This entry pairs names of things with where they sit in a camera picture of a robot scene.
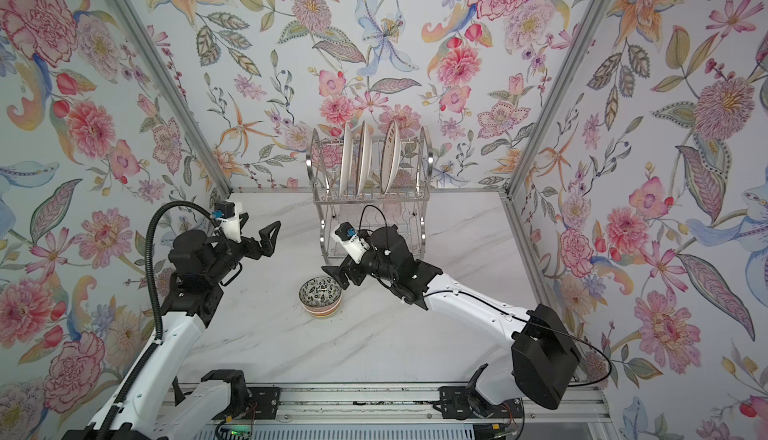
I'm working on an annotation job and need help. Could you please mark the white plate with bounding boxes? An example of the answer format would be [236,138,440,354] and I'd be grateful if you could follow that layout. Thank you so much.
[355,122,372,197]
[338,123,354,198]

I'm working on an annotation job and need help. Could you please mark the chrome two-tier dish rack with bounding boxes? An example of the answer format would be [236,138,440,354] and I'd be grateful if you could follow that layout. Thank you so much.
[306,126,434,265]

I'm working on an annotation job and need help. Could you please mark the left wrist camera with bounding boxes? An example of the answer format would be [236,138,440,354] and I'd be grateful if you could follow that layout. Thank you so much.
[212,201,247,243]

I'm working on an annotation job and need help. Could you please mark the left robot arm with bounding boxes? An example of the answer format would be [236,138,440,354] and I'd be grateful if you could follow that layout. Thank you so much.
[64,215,281,439]

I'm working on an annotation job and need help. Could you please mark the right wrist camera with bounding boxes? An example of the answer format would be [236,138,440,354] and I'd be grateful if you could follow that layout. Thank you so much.
[333,222,370,264]

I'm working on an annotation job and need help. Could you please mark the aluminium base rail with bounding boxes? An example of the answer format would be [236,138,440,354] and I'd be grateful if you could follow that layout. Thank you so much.
[196,383,619,439]

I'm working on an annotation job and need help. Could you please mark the orange white bowl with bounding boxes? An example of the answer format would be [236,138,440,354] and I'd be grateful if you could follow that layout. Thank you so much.
[305,307,338,319]

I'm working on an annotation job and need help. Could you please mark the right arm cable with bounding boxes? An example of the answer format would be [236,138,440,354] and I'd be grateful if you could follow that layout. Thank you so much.
[357,204,614,388]

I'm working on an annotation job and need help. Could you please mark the red patterned bowl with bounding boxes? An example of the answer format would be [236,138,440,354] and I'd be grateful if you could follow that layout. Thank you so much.
[298,276,343,311]

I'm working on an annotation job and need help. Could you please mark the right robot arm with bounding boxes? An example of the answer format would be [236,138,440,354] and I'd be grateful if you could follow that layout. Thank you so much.
[323,222,582,417]

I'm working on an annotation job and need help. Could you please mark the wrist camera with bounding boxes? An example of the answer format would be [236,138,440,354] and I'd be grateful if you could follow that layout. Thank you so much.
[212,201,247,243]
[333,222,370,264]

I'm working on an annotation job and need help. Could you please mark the patterned plate right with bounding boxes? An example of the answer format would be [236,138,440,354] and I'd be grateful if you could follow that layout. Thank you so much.
[380,120,401,195]

